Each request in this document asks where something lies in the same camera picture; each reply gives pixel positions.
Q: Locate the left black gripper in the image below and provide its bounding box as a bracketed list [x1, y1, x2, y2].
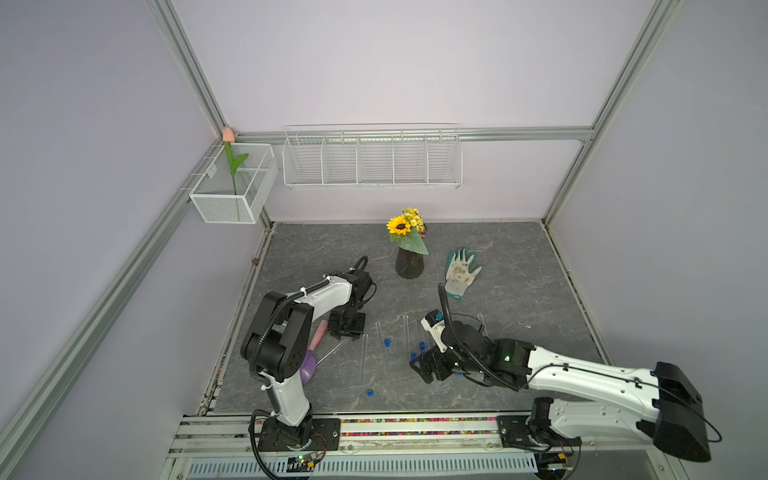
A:
[327, 304, 366, 341]

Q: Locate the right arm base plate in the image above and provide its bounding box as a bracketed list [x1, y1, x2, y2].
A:
[496, 415, 582, 452]

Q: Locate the pink artificial tulip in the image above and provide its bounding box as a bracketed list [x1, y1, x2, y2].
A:
[222, 127, 249, 195]

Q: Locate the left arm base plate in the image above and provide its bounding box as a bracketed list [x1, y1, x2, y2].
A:
[257, 418, 341, 452]

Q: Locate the white mesh wall basket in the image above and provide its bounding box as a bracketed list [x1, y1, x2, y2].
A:
[189, 142, 279, 225]

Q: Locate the green white work glove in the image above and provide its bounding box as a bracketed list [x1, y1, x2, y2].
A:
[445, 247, 482, 299]

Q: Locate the green circuit board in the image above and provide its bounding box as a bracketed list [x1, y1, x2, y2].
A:
[285, 456, 316, 473]

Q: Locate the purple scoop pink handle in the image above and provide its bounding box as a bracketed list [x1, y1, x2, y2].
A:
[299, 320, 328, 385]

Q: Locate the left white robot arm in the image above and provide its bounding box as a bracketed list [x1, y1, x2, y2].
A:
[240, 256, 375, 452]

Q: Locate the white wire wall shelf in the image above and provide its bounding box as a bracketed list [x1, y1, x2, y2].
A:
[282, 124, 464, 189]

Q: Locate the clear test tube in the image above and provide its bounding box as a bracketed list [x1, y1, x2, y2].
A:
[477, 313, 488, 336]

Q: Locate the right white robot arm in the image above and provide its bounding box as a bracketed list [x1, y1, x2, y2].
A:
[409, 285, 722, 463]

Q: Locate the dark glass flower vase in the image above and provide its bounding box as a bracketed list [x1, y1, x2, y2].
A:
[395, 248, 425, 279]

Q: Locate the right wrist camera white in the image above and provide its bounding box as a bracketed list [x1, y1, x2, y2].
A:
[421, 309, 448, 353]

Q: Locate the yellow sunflower bouquet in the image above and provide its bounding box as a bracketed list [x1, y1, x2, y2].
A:
[386, 207, 428, 255]

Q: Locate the white vented cable duct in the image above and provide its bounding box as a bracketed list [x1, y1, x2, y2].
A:
[186, 452, 538, 479]

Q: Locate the test tube blue stopper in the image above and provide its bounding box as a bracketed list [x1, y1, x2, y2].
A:
[317, 338, 348, 366]
[402, 314, 412, 360]
[375, 321, 389, 364]
[408, 319, 421, 355]
[359, 334, 369, 386]

